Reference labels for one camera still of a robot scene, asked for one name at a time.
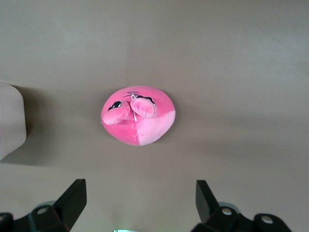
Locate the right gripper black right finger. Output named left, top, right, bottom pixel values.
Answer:
left=193, top=179, right=292, bottom=232

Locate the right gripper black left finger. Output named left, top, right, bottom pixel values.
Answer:
left=0, top=178, right=87, bottom=232

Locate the pink round plush toy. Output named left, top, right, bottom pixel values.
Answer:
left=100, top=86, right=176, bottom=147

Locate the pink plastic storage box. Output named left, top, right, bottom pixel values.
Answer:
left=0, top=82, right=27, bottom=163

